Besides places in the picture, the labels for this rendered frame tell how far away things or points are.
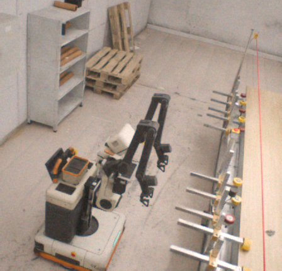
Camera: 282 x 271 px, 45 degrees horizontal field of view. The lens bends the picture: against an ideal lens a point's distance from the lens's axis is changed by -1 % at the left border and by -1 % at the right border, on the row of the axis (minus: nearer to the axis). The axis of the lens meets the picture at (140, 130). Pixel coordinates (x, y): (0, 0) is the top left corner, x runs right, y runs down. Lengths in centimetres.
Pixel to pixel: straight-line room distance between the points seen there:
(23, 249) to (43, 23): 254
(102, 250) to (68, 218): 45
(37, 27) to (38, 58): 39
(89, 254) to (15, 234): 84
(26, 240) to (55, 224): 60
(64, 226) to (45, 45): 235
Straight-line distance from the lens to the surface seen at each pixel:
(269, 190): 320
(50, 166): 282
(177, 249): 232
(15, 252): 343
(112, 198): 276
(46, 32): 438
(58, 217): 290
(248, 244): 253
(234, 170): 377
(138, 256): 345
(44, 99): 474
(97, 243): 312
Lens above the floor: 269
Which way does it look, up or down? 31 degrees down
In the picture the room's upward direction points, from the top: 11 degrees clockwise
